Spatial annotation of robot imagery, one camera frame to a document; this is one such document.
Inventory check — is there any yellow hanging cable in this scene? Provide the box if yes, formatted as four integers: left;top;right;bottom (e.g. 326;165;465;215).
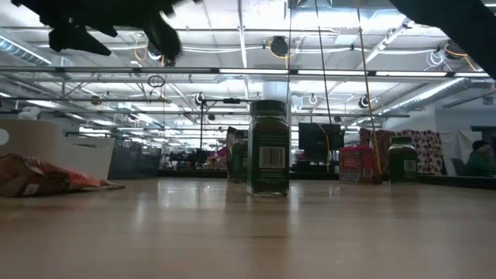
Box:
355;0;384;176

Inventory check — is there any person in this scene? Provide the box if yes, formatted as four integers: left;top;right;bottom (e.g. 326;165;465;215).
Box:
463;139;496;178

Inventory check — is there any black background monitor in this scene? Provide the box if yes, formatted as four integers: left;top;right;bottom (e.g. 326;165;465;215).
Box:
298;122;346;164

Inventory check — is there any black ceiling cable reel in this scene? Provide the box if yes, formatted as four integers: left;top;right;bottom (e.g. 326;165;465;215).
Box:
269;35;290;58
443;40;468;61

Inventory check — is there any black background rig frame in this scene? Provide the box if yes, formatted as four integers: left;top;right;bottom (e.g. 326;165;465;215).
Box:
198;97;251;152

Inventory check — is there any red-lidded spice tin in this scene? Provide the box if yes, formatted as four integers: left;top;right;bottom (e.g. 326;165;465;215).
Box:
339;146;375;184

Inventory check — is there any green-lidded glass spice jar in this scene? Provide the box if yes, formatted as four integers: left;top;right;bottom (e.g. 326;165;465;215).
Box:
246;99;291;198
231;129;250;184
388;136;419;184

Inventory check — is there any white hanging sheet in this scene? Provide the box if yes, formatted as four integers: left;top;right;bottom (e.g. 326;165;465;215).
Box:
441;129;474;176

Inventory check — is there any red patterned hanging cloth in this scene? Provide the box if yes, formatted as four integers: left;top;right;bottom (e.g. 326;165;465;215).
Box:
359;128;445;176

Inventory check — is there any black aluminium table frame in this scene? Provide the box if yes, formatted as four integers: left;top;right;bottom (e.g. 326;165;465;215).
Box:
158;168;496;191

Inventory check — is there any thin black hanging cable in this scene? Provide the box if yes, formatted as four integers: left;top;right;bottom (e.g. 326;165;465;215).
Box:
284;0;292;102

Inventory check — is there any horizontal bar with light strip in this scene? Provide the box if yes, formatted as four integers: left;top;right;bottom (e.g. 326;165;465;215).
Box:
0;66;496;78

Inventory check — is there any black office chair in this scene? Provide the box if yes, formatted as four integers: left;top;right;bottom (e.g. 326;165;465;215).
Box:
451;157;468;177

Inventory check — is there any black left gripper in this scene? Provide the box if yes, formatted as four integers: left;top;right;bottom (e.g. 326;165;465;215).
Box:
11;0;195;67

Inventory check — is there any white plastic bin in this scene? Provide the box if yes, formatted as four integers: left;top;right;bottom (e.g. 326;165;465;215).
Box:
0;119;116;181

